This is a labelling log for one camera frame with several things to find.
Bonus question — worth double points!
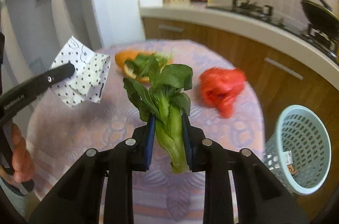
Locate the white heart pattern paper bag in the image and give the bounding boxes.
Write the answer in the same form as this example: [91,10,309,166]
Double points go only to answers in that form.
[51,36,111,108]

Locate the green bok choy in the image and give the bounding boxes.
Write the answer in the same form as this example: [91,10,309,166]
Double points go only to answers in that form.
[123,56,193,174]

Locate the orange peel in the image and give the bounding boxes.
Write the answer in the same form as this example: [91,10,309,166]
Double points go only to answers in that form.
[115,50,174,83]

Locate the red plastic bag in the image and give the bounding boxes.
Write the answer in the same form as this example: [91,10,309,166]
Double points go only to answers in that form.
[199,67,246,118]

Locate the wooden kitchen cabinets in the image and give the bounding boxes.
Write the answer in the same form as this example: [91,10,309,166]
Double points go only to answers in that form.
[143,17,338,219]

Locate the person left hand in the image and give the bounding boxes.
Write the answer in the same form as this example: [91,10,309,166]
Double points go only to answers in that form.
[1,124,35,186]

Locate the light blue plastic basket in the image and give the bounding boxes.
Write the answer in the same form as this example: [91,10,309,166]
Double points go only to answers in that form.
[263,105,332,195]

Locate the leafy greens pile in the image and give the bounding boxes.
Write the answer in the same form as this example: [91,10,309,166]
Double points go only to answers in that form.
[123,52,173,79]

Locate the black gas stove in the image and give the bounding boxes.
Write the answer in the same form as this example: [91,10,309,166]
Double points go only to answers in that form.
[207,0,338,63]

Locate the black wok pan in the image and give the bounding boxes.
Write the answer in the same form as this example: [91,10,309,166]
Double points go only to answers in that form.
[300,0,338,39]

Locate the white countertop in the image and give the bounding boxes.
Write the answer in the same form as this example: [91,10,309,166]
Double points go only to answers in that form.
[139,5,338,89]

